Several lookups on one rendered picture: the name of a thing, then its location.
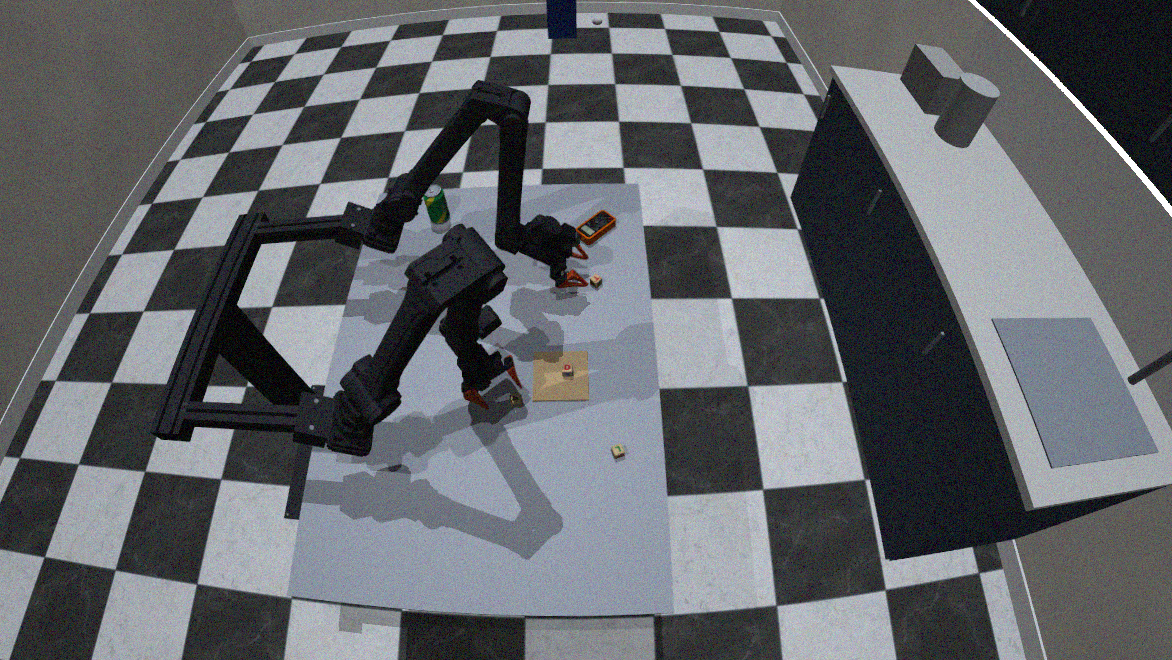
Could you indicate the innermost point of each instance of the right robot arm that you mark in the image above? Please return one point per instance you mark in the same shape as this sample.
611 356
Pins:
435 283

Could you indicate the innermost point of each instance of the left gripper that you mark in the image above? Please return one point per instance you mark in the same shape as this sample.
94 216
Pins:
556 272

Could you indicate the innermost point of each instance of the orange digital multimeter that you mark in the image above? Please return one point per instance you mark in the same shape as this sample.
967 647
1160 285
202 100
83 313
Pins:
595 227

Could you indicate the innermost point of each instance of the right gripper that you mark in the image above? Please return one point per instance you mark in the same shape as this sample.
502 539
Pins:
473 396

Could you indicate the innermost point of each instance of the tan camouflage-patterned mat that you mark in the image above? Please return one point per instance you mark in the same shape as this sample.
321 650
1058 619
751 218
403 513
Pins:
550 385

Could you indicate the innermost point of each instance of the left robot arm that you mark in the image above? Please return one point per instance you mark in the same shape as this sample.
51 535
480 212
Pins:
492 103

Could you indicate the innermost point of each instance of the green soda can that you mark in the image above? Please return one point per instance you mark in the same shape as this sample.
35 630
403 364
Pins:
436 204

